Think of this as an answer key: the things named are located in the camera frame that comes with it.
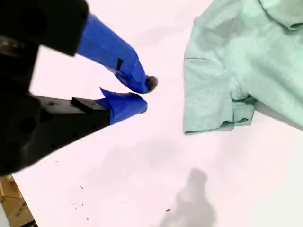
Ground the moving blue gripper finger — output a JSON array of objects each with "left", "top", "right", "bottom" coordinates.
[{"left": 28, "top": 0, "right": 159, "bottom": 94}]

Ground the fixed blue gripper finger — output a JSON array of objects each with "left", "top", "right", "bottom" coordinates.
[{"left": 23, "top": 87, "right": 148, "bottom": 166}]

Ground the pale green T-shirt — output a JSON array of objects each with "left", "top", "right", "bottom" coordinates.
[{"left": 182, "top": 0, "right": 303, "bottom": 135}]

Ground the brown cardboard box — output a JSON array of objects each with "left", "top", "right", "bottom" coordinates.
[{"left": 0, "top": 174, "right": 38, "bottom": 227}]

